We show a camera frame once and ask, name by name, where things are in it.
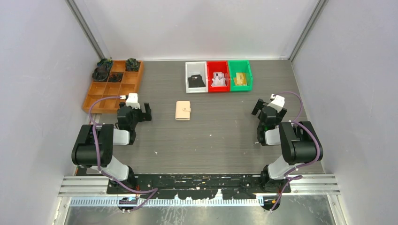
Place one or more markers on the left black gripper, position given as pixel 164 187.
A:
pixel 148 116

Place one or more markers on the white plastic bin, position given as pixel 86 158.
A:
pixel 194 68

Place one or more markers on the green plastic bin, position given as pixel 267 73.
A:
pixel 240 66

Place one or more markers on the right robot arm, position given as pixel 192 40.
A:
pixel 299 143

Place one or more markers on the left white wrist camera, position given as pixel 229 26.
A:
pixel 131 99

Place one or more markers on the white cards in red bin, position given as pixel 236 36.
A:
pixel 218 80

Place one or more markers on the dark bundle top left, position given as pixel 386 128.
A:
pixel 105 63

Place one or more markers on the dark bundle middle centre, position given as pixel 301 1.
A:
pixel 115 77

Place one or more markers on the black item in white bin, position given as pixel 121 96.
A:
pixel 196 81

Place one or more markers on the wooden compartment tray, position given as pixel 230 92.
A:
pixel 130 84

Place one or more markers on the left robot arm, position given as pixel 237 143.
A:
pixel 94 144

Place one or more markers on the red plastic bin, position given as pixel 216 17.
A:
pixel 218 66

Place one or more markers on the aluminium rail frame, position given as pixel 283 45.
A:
pixel 100 191

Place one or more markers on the dark bundle middle left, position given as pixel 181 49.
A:
pixel 100 75

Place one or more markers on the dark bundle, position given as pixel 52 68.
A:
pixel 115 77
pixel 132 65
pixel 105 63
pixel 100 75

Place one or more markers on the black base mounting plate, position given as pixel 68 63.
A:
pixel 206 186

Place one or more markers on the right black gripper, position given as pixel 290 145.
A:
pixel 259 106

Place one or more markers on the dark bundle top right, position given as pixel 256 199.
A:
pixel 132 65

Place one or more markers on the gold card in green bin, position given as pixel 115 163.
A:
pixel 240 79

